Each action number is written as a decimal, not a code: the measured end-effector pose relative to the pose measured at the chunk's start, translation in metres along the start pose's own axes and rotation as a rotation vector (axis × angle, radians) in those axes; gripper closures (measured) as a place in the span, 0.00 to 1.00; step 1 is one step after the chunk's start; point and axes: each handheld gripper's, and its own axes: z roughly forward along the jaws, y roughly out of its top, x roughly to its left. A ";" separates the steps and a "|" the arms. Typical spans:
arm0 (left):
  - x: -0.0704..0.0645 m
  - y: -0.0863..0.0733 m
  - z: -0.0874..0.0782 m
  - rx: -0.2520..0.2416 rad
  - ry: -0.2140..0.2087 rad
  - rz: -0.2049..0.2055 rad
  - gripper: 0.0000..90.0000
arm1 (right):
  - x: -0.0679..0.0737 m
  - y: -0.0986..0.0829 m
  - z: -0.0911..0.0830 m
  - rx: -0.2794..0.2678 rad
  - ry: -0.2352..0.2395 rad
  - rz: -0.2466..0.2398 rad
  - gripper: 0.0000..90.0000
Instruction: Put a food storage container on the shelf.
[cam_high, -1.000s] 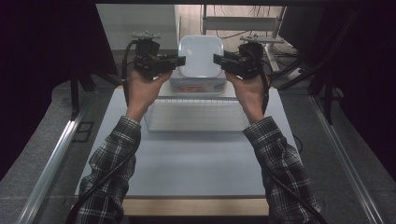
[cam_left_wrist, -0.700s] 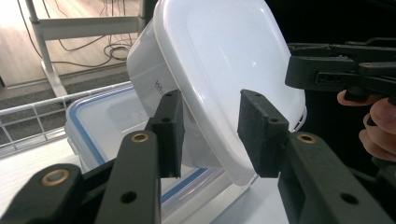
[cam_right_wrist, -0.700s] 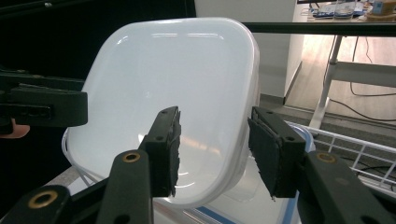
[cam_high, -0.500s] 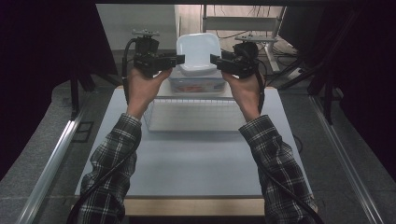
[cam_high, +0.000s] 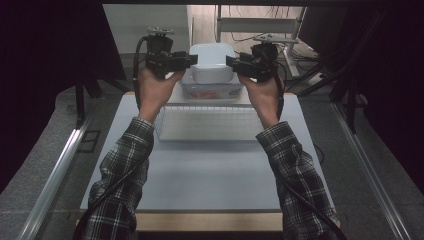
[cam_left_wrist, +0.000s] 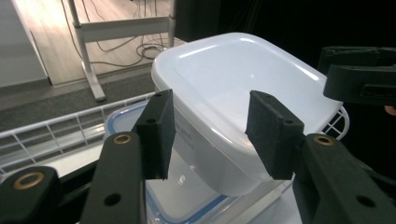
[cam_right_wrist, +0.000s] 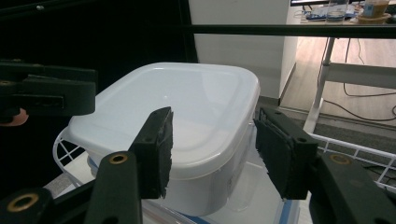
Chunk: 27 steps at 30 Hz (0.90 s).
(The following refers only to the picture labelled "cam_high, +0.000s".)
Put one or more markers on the black curtain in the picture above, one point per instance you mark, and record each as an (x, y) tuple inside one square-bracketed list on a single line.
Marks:
[(400, 83), (40, 66)]

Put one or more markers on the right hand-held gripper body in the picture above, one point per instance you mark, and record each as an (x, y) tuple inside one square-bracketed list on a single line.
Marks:
[(265, 60)]

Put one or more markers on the white power strip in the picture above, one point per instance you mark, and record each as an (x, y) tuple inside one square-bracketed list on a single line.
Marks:
[(316, 79)]

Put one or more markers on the white cabinet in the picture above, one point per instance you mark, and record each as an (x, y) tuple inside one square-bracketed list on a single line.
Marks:
[(123, 28)]

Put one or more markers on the black tripod stand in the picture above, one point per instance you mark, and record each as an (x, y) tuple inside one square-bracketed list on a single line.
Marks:
[(350, 100), (80, 100)]

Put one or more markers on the white metal stand frame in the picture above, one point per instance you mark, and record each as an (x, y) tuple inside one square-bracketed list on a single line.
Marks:
[(256, 25)]

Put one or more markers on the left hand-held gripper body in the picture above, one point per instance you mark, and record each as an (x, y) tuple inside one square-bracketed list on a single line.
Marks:
[(159, 55)]

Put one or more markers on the white square bowl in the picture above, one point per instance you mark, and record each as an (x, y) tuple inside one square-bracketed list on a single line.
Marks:
[(211, 61)]

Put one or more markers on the aluminium rail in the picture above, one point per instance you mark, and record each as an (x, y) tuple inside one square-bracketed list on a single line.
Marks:
[(370, 170), (55, 173)]

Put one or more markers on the person's right hand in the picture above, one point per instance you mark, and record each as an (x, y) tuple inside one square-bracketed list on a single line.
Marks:
[(265, 100)]

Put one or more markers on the person's left hand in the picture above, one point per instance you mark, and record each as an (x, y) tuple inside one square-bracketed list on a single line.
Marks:
[(155, 95)]

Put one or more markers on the pale grey table mat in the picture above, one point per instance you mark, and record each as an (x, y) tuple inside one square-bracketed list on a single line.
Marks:
[(206, 176)]

